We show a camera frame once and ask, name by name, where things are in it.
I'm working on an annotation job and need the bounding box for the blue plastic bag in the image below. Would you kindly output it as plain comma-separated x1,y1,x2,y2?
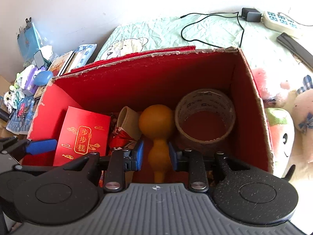
17,17,43,62

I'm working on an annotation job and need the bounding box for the large red cardboard box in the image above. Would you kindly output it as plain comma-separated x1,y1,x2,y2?
28,47,273,172

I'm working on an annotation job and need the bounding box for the black flat remote case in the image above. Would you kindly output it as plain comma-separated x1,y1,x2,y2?
276,32,313,71

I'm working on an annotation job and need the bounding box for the clear printed tape roll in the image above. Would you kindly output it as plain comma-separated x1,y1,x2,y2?
174,89,236,156

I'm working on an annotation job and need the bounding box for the pink plush bunny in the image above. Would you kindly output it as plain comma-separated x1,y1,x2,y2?
292,75,313,163

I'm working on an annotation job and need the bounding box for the orange gourd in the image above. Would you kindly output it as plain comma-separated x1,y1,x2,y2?
139,105,174,183

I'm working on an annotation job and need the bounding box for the black adapter cable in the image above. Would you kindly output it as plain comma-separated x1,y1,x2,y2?
180,11,245,48

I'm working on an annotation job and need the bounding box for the black power adapter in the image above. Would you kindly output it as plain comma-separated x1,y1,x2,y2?
241,7,262,23

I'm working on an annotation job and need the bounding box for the small red gift box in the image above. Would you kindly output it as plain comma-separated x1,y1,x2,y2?
53,106,110,166

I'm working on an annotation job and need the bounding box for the red patterned cloth roll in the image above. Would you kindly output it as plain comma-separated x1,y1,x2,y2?
108,106,142,155

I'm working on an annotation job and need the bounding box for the purple wrapped package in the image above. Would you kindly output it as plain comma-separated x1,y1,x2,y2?
20,64,46,96

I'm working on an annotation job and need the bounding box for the green plush doll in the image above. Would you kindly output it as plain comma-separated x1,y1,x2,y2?
265,108,295,177

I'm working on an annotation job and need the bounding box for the green cartoon bed sheet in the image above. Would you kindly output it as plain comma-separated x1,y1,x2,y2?
94,12,313,226

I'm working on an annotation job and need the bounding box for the pink white plush toy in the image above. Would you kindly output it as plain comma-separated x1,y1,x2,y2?
252,68,295,109

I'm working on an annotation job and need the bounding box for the white power strip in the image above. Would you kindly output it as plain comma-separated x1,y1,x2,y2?
262,11,302,38

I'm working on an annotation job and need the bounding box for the blue oval soap case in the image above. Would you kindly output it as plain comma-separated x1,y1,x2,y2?
33,70,53,87

